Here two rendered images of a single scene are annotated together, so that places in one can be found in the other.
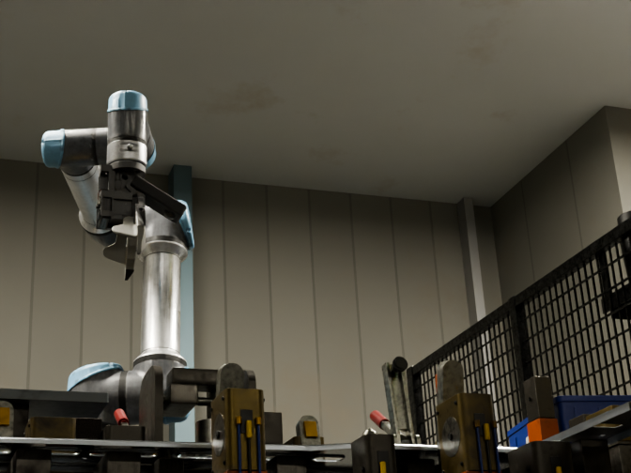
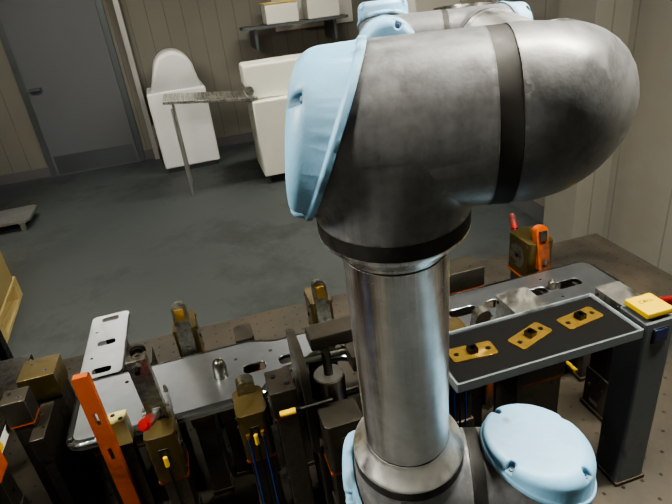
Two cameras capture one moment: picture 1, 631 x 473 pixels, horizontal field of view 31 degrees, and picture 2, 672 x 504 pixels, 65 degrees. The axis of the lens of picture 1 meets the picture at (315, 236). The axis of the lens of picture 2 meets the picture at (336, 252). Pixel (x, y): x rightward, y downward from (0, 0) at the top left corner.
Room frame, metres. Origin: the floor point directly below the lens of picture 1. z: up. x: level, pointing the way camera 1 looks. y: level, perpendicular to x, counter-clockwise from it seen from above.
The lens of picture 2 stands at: (2.81, 0.36, 1.78)
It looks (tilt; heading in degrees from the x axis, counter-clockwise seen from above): 27 degrees down; 188
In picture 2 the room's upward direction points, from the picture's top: 7 degrees counter-clockwise
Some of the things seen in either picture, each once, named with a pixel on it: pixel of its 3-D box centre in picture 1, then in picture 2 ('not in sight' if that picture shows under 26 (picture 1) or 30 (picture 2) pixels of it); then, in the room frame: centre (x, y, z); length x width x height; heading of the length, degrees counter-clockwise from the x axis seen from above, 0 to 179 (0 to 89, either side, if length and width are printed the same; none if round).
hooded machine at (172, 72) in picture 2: not in sight; (179, 109); (-3.25, -2.12, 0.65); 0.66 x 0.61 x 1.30; 110
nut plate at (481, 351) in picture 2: not in sight; (472, 349); (2.03, 0.47, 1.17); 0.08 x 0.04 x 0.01; 106
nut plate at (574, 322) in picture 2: not in sight; (580, 316); (1.94, 0.68, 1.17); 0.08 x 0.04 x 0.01; 119
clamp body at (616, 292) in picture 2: not in sight; (614, 358); (1.72, 0.86, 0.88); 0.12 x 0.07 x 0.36; 21
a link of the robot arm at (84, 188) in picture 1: (90, 192); (521, 62); (2.25, 0.48, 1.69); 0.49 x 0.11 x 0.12; 1
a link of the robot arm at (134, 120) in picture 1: (128, 122); (384, 40); (1.95, 0.35, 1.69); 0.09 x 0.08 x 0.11; 1
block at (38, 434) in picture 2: not in sight; (65, 468); (2.01, -0.44, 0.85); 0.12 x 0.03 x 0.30; 21
